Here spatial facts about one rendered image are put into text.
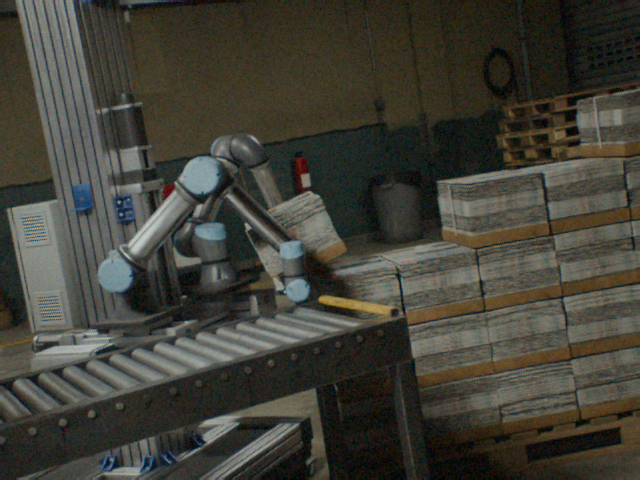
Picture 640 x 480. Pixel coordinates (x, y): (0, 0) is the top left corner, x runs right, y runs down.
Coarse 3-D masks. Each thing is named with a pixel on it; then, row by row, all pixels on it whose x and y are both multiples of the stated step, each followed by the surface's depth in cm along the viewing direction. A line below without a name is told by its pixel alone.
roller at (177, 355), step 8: (160, 344) 277; (168, 344) 275; (160, 352) 273; (168, 352) 267; (176, 352) 263; (184, 352) 260; (176, 360) 260; (184, 360) 255; (192, 360) 251; (200, 360) 247; (208, 360) 245; (192, 368) 249
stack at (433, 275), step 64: (384, 256) 363; (448, 256) 341; (512, 256) 345; (576, 256) 348; (448, 320) 343; (512, 320) 346; (576, 320) 350; (448, 384) 345; (512, 384) 349; (576, 384) 352; (448, 448) 347; (512, 448) 350
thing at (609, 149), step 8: (608, 144) 358; (616, 144) 352; (624, 144) 347; (632, 144) 347; (584, 152) 380; (592, 152) 373; (600, 152) 366; (608, 152) 360; (616, 152) 353; (624, 152) 347; (632, 152) 347; (632, 208) 349; (632, 216) 350
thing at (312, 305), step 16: (304, 304) 303; (320, 304) 304; (240, 320) 294; (176, 336) 285; (192, 336) 285; (112, 352) 277; (128, 352) 276; (48, 368) 269; (80, 368) 270; (0, 384) 261; (0, 416) 261
